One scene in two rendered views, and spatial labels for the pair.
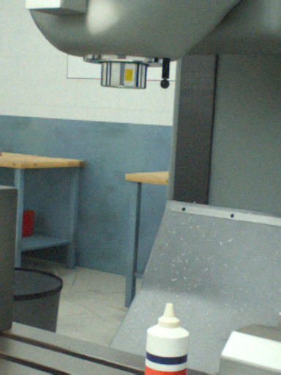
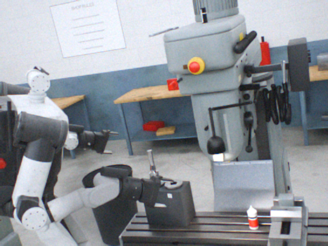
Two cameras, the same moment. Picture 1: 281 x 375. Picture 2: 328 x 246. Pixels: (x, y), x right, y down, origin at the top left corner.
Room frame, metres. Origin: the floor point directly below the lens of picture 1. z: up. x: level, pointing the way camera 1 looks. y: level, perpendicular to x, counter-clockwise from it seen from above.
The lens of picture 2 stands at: (-0.77, 0.58, 1.96)
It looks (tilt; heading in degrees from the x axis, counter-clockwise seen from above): 16 degrees down; 349
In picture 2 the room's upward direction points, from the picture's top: 11 degrees counter-clockwise
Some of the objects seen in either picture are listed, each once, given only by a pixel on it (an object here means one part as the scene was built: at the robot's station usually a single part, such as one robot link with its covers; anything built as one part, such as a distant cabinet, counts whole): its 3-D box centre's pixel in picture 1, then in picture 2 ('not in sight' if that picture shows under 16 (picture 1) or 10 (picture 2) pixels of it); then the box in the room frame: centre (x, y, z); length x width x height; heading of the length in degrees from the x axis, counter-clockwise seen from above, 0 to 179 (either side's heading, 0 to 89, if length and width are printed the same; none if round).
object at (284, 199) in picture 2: not in sight; (286, 202); (0.65, -0.17, 1.08); 0.06 x 0.05 x 0.06; 55
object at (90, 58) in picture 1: (124, 59); not in sight; (0.77, 0.02, 1.31); 0.09 x 0.09 x 0.01
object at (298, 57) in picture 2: not in sight; (300, 64); (0.84, -0.42, 1.62); 0.20 x 0.09 x 0.21; 147
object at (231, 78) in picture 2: not in sight; (215, 72); (0.81, 0.00, 1.68); 0.34 x 0.24 x 0.10; 147
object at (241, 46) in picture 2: not in sight; (246, 41); (0.72, -0.12, 1.79); 0.45 x 0.04 x 0.04; 147
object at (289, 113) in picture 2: not in sight; (272, 104); (0.89, -0.29, 1.45); 0.18 x 0.16 x 0.21; 147
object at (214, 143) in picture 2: not in sight; (215, 143); (0.61, 0.12, 1.44); 0.07 x 0.07 x 0.06
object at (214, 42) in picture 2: not in sight; (208, 42); (0.79, 0.02, 1.81); 0.47 x 0.26 x 0.16; 147
